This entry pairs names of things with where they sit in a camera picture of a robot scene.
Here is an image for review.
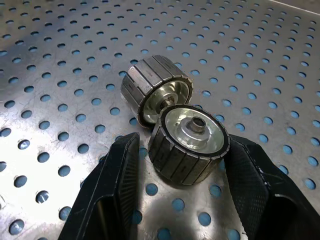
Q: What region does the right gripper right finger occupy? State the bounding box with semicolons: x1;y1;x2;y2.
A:
223;134;320;240

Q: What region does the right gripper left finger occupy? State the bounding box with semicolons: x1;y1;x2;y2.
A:
58;132;141;240

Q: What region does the metal roller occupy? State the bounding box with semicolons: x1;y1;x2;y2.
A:
148;104;231;187
120;54;194;130

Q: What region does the perforated steel tray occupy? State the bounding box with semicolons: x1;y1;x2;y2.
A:
0;0;320;240

